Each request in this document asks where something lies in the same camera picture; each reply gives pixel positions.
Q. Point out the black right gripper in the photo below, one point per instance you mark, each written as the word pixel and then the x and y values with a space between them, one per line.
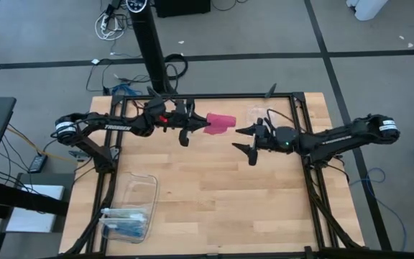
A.
pixel 266 138

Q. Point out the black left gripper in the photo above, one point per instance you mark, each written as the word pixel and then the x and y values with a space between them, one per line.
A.
pixel 184 120

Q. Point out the pink elastic bandage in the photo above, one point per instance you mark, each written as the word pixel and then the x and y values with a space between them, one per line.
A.
pixel 219 122

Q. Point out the clear zip bag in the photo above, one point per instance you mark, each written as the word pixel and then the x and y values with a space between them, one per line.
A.
pixel 255 111

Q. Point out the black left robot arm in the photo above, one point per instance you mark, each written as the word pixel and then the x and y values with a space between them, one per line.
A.
pixel 117 126

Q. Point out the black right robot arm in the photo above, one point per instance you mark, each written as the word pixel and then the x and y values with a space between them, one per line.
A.
pixel 336 138

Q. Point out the bagged green bandage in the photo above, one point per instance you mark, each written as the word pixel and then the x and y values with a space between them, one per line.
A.
pixel 124 213

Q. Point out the bagged blue bandage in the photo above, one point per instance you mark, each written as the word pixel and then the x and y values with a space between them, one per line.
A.
pixel 124 228

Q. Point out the clear plastic bin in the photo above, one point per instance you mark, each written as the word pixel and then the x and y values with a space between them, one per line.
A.
pixel 146 187

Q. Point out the black tower fan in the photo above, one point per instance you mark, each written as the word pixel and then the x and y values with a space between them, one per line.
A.
pixel 149 43

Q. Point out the black box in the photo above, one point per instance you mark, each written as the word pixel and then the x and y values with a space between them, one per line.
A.
pixel 182 7

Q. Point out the small white plug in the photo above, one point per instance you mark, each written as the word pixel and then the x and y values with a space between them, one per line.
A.
pixel 95 62

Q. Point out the grey cabinet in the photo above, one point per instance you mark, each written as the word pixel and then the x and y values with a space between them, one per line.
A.
pixel 49 178

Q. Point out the black power adapter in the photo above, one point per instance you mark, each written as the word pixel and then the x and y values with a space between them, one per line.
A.
pixel 37 163

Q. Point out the white trash bin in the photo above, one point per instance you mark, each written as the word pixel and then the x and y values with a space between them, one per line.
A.
pixel 368 9

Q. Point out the black frame clamp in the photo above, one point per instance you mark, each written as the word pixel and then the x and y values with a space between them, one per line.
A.
pixel 154 93
pixel 271 90

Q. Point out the black aluminium table frame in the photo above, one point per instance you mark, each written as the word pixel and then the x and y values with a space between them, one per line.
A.
pixel 286 95

